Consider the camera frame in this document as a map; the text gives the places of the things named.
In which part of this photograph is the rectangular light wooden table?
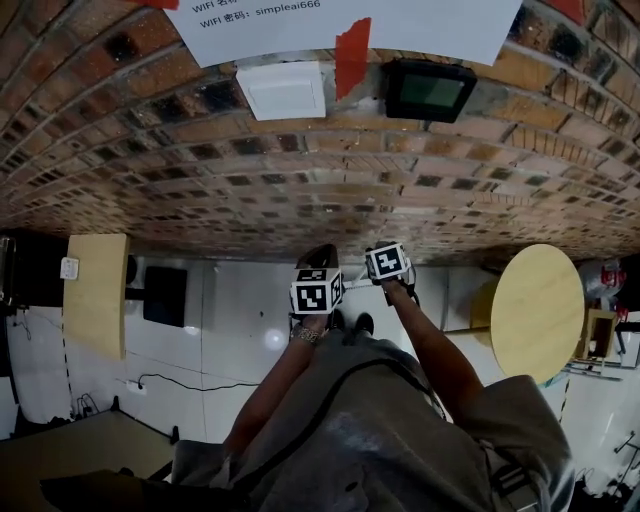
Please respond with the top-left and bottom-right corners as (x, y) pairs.
(62, 233), (132, 362)

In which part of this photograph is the black floor cable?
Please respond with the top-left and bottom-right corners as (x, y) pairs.
(137, 372), (262, 393)

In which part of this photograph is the red and white bag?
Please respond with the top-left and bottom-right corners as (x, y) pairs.
(579, 258), (629, 307)

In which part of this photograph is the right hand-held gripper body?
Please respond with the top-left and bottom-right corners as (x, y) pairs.
(363, 241), (418, 297)

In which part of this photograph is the person's left forearm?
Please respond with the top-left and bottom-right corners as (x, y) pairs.
(222, 322), (327, 454)

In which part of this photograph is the black wall control panel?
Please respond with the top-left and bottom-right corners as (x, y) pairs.
(381, 58), (479, 125)

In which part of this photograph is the person's right forearm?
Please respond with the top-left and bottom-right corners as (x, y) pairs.
(383, 280), (487, 427)

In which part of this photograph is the black square seat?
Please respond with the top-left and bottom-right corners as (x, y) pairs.
(142, 265), (189, 329)

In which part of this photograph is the silver metal wrist bracelet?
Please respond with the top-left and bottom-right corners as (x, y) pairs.
(289, 323), (322, 347)

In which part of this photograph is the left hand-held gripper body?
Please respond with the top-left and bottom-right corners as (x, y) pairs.
(288, 243), (346, 317)

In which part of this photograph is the person's grey shirt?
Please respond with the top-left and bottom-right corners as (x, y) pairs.
(171, 329), (577, 512)

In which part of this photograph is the round light wooden table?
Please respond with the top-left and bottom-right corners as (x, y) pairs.
(488, 243), (586, 386)

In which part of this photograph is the long red tape strip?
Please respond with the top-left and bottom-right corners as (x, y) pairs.
(333, 17), (374, 102)

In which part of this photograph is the white wall switch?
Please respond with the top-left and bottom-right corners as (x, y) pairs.
(234, 60), (329, 122)

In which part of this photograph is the white paper notice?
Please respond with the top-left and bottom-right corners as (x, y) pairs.
(163, 0), (524, 69)

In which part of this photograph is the grey desk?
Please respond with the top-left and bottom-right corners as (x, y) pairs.
(0, 409), (177, 512)

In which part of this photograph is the black cable across shirt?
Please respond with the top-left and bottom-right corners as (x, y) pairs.
(233, 357), (447, 496)

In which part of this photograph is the small wooden stool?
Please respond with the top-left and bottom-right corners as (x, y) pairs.
(574, 308), (618, 361)

